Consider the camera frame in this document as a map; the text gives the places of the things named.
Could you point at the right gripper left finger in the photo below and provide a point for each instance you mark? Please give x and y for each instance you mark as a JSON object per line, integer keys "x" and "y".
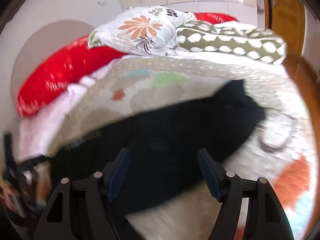
{"x": 83, "y": 209}

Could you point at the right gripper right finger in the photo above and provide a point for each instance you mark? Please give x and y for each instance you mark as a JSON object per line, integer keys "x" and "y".
{"x": 265, "y": 217}

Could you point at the black pants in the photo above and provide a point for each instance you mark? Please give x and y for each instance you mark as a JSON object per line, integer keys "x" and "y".
{"x": 163, "y": 145}

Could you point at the pink white bed sheet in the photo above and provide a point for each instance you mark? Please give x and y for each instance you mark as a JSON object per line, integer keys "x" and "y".
{"x": 38, "y": 132}

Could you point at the heart pattern quilt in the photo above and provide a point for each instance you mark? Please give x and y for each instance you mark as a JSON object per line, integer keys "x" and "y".
{"x": 281, "y": 147}

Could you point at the red long pillow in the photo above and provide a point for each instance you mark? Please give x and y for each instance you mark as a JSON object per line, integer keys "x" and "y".
{"x": 53, "y": 75}

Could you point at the beige round headboard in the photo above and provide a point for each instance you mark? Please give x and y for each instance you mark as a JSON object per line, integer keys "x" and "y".
{"x": 42, "y": 44}

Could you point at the green white patterned bolster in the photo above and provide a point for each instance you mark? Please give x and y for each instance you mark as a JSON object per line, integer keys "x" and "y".
{"x": 233, "y": 38}

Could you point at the floral white pillow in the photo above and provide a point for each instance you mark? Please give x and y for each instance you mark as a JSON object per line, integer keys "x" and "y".
{"x": 142, "y": 31}

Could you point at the wooden door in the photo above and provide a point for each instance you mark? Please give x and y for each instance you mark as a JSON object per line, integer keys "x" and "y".
{"x": 287, "y": 19}

